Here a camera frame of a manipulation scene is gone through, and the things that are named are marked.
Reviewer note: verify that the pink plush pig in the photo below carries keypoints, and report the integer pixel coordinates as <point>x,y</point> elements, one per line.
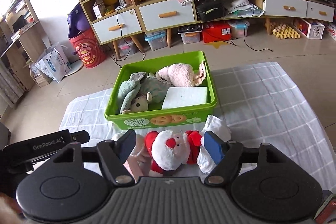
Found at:
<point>182,75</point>

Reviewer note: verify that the white patterned toy box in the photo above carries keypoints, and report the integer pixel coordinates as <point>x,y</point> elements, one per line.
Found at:
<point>311,29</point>

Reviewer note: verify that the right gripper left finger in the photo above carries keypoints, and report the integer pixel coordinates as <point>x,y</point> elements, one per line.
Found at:
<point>113,154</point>

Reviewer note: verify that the wooden cabinet with white drawers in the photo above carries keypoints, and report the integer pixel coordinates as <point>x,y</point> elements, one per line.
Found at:
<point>156,15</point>

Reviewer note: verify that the green plastic storage bin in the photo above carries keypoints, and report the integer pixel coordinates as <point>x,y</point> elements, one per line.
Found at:
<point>155,116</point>

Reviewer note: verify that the red box under cabinet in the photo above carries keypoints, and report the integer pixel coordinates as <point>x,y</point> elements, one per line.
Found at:
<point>216,31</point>

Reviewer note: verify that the black bag on shelf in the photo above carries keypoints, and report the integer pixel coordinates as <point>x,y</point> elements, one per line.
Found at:
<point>209,10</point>

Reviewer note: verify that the red printed bucket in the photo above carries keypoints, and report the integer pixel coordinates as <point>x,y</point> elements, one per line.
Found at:
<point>88,49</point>

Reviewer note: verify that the mouse doll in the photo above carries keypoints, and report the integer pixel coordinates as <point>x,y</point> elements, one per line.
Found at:
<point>154,89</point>

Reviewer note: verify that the person's left hand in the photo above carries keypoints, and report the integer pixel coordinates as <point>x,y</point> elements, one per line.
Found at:
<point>9,210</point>

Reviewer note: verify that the white paper shopping bag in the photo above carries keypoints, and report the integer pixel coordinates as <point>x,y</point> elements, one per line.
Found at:
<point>54,63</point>

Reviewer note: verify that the clear storage box blue lid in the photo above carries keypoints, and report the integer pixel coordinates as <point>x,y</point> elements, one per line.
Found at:
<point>156,40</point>

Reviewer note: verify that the yellow egg tray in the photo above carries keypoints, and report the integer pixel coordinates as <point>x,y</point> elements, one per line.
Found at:
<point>284,31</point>

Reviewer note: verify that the grey checked table cloth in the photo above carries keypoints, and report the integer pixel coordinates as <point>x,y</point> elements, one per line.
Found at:
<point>260,103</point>

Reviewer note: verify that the Santa Claus plush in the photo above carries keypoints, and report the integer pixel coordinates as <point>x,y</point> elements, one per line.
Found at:
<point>169,150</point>

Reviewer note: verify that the white cloth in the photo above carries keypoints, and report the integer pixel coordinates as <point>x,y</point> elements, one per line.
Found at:
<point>210,152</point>

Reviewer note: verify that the white foam block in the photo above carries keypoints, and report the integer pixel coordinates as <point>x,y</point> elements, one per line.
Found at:
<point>184,97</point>

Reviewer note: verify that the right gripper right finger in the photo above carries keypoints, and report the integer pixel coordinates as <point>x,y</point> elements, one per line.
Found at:
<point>226,155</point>

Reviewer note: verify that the wooden desk at left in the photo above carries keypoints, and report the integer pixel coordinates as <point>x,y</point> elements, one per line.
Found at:
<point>26,41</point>

